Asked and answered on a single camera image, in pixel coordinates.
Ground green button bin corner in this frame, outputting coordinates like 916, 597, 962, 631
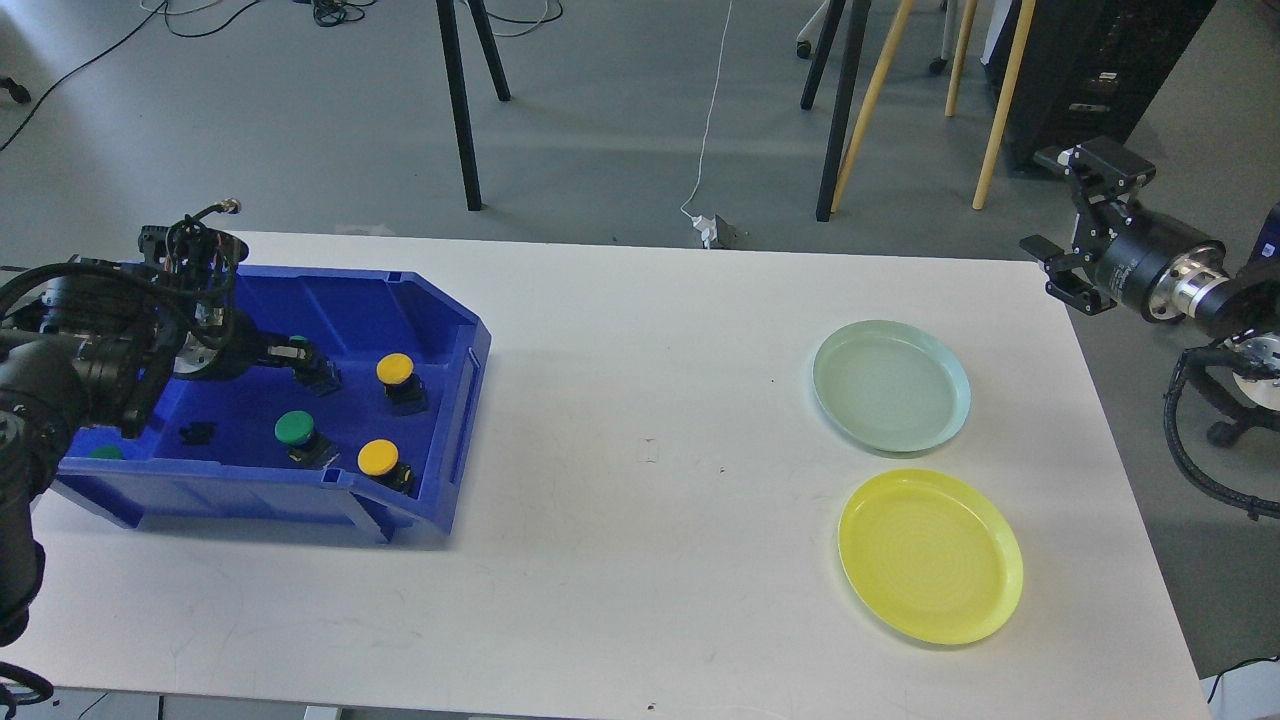
88, 445, 125, 461

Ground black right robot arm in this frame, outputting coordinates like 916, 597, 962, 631
1020, 137, 1279, 519

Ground yellow push button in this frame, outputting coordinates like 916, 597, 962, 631
375, 352, 429, 416
357, 438, 415, 495

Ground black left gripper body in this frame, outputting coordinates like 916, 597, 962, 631
173, 318, 268, 382

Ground white power plug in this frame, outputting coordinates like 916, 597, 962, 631
690, 214, 739, 250

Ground black stand legs left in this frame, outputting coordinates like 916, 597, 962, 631
435, 1, 512, 211

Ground blue plastic bin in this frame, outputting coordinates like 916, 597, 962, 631
52, 266, 492, 542

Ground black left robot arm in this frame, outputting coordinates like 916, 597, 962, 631
1, 199, 340, 644

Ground light green plate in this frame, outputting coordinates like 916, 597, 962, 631
812, 320, 973, 455

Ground black stand legs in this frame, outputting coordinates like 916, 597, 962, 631
435, 1, 512, 211
800, 0, 873, 223

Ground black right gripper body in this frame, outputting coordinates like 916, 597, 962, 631
1094, 213, 1228, 323

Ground white cable on floor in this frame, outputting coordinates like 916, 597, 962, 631
681, 0, 736, 223

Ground black floor cables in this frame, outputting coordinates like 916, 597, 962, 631
0, 0, 566, 156

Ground yellow plate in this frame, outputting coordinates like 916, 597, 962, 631
835, 468, 1025, 647

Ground small black part in bin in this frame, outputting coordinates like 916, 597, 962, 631
178, 421, 218, 446

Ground black office chair base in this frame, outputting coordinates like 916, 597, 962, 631
1206, 396, 1279, 448

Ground wooden easel legs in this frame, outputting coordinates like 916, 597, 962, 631
832, 0, 1039, 214

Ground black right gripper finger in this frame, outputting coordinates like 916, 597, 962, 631
1020, 234, 1116, 316
1034, 137, 1156, 236

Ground green push button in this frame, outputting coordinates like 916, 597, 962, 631
288, 334, 343, 397
273, 410, 338, 469

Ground black stand legs center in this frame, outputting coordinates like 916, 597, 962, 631
800, 0, 873, 223

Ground black computer tower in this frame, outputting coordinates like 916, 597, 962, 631
1001, 1, 1216, 174

